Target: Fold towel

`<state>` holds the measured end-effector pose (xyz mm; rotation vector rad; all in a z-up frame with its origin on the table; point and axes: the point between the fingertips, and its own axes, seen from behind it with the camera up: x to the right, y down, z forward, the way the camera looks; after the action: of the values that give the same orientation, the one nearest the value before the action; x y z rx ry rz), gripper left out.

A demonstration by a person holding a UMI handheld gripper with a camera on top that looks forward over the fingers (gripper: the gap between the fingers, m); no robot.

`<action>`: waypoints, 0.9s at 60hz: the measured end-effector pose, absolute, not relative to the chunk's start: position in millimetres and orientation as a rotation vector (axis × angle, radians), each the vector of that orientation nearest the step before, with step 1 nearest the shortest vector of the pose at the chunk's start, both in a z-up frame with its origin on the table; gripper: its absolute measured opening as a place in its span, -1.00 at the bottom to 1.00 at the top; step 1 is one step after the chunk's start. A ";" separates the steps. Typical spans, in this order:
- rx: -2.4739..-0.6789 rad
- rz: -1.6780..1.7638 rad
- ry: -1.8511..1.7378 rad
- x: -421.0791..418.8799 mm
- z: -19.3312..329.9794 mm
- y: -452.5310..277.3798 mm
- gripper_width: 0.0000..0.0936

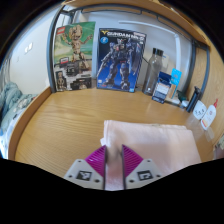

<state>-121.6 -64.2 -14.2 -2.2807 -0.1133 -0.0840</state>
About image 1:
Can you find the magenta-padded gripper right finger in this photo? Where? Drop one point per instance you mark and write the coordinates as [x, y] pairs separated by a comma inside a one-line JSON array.
[[148, 171]]

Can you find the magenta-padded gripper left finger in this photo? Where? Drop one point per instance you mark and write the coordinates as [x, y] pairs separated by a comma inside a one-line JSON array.
[[77, 173]]

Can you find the pale pink towel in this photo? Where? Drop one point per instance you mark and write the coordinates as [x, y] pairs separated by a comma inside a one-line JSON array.
[[160, 143]]

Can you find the white red-capped lotion bottle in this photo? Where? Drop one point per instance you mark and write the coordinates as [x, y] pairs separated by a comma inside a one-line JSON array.
[[208, 117]]

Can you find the dark green round tin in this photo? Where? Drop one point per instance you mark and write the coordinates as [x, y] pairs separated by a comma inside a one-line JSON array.
[[181, 96]]

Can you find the small blue box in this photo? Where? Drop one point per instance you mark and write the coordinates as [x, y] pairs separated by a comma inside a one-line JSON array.
[[161, 88]]

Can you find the black electric shaver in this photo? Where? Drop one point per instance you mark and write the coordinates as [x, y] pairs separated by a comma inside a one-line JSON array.
[[193, 99]]

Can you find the light blue packet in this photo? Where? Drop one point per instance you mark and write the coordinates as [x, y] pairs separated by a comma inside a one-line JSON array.
[[175, 80]]

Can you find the bed with teal bedding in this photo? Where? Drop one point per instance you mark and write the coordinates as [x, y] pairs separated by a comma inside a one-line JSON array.
[[11, 100]]

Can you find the dark transparent water bottle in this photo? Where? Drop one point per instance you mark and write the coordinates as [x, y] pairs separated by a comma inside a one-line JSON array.
[[152, 71]]

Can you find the blue robot model box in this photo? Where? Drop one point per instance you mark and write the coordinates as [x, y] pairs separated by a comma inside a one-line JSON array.
[[120, 60]]

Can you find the green toy figure box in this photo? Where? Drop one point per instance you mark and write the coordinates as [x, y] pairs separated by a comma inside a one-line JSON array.
[[74, 56]]

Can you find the white desk lamp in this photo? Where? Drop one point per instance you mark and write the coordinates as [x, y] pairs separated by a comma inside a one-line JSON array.
[[176, 46]]

